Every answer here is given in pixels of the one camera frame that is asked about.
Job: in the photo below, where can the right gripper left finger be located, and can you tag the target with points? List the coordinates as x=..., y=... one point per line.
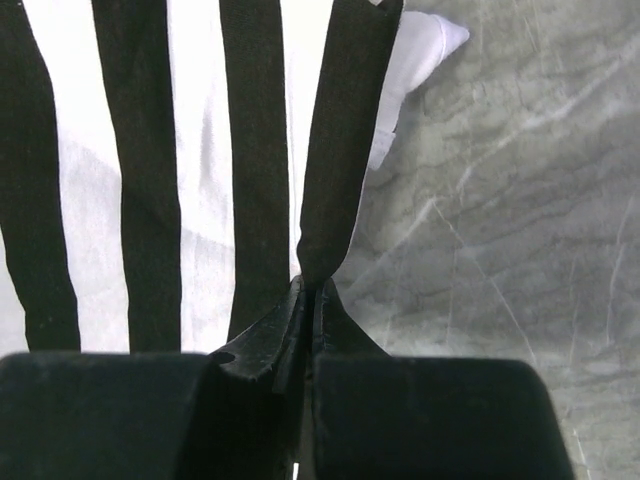
x=231, y=414

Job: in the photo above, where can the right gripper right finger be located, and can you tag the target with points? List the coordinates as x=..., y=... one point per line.
x=371, y=415

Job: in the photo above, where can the black white striped top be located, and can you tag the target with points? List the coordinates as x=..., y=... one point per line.
x=169, y=167

